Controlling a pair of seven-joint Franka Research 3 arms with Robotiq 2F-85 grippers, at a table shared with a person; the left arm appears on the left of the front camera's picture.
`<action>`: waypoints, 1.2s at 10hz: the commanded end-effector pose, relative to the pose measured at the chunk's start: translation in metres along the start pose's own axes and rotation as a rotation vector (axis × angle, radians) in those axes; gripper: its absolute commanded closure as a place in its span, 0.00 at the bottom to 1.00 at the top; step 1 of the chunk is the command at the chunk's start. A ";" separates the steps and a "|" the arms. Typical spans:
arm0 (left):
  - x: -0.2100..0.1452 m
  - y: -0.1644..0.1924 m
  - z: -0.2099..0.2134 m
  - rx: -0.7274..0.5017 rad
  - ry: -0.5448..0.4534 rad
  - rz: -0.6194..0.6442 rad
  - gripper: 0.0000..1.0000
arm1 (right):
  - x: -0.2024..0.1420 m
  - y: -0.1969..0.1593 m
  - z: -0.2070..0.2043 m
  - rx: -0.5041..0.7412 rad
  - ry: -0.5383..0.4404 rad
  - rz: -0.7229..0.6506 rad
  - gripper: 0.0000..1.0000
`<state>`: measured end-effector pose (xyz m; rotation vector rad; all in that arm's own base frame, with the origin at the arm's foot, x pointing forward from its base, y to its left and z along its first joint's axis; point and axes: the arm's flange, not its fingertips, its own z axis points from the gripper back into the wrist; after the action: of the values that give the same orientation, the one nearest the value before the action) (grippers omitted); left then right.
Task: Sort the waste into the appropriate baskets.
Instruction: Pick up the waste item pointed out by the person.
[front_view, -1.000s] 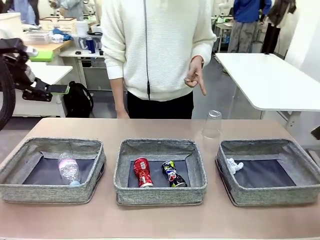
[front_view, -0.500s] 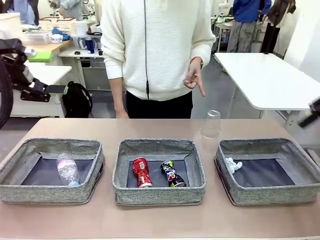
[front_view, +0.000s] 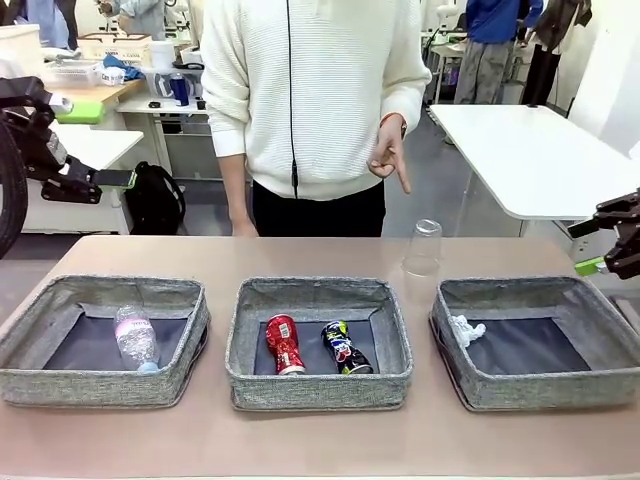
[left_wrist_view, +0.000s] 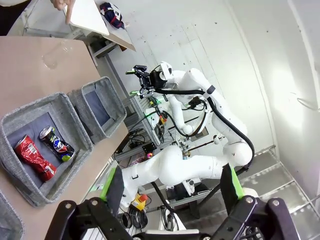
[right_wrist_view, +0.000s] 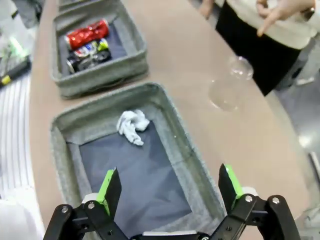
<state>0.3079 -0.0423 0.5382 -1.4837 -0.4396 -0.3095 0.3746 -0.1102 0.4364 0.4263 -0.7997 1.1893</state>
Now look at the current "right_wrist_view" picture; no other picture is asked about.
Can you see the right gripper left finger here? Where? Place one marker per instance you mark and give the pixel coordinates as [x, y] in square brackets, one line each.
[100, 220]

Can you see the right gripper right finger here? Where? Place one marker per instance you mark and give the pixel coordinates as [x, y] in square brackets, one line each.
[262, 220]

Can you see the white paper ball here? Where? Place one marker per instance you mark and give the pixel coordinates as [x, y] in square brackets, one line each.
[132, 125]

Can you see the crushed black Pepsi can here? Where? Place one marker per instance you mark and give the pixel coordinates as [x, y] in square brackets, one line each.
[85, 62]

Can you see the crushed red soda can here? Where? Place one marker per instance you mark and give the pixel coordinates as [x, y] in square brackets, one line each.
[87, 33]

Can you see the person's left hand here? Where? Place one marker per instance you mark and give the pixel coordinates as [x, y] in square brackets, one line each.
[282, 10]

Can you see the person's right hand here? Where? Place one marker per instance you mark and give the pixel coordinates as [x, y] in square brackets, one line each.
[207, 7]

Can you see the clear plastic cup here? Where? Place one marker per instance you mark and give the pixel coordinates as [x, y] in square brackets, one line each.
[225, 100]

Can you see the black tool with yellow end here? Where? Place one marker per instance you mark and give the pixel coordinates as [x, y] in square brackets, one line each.
[15, 72]

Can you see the person in white sweater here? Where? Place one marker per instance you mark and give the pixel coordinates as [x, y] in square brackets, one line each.
[250, 50]

